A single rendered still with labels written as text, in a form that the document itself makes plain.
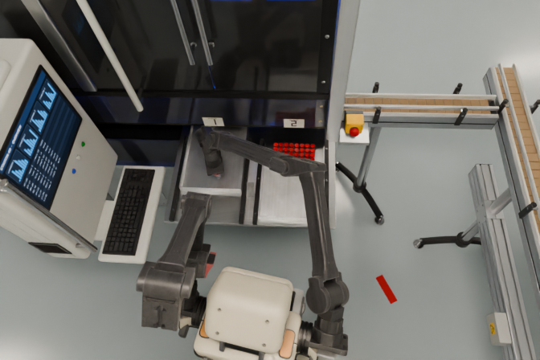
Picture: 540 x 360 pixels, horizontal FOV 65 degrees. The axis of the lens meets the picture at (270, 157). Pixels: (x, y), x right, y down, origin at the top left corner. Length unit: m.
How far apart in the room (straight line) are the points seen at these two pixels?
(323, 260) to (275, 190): 0.62
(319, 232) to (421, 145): 1.89
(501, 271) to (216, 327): 1.40
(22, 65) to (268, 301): 1.02
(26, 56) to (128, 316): 1.63
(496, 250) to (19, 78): 2.01
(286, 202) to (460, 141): 1.67
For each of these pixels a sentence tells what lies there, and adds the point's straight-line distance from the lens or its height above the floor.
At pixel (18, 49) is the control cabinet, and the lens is 1.56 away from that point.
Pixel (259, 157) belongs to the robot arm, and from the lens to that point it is 1.36.
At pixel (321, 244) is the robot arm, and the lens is 1.21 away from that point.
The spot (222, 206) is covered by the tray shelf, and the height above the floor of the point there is 0.88.
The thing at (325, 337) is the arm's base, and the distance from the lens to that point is 1.25.
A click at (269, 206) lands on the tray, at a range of 1.73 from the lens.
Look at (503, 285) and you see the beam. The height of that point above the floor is 0.55.
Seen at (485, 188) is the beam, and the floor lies 0.54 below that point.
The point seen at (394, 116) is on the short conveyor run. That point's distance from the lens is 1.93.
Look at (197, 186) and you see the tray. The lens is 1.81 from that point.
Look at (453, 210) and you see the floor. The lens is 2.85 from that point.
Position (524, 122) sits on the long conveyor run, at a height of 0.93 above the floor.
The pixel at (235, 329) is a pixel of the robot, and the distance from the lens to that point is 1.15.
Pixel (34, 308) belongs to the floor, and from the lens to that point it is 2.93.
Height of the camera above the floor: 2.47
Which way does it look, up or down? 60 degrees down
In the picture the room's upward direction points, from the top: 6 degrees counter-clockwise
